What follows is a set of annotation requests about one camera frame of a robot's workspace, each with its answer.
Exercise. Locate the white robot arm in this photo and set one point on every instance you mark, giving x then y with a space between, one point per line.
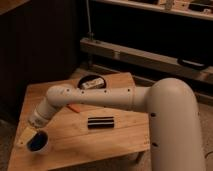
174 125

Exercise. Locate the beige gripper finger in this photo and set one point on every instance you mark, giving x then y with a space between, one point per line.
27 134

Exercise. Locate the white object in bowl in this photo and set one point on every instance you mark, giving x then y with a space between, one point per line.
96 83

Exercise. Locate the black bowl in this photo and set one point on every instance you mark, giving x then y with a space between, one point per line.
89 78

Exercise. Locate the black handle on shelf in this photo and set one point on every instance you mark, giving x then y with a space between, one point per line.
193 65

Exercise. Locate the metal vertical pole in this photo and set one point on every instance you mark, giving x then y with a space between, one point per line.
90 33

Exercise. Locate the black striped rectangular block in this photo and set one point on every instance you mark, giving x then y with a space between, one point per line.
100 122

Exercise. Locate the white ceramic cup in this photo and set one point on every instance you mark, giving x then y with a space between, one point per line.
45 149

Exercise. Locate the orange carrot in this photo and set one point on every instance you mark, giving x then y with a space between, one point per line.
74 108

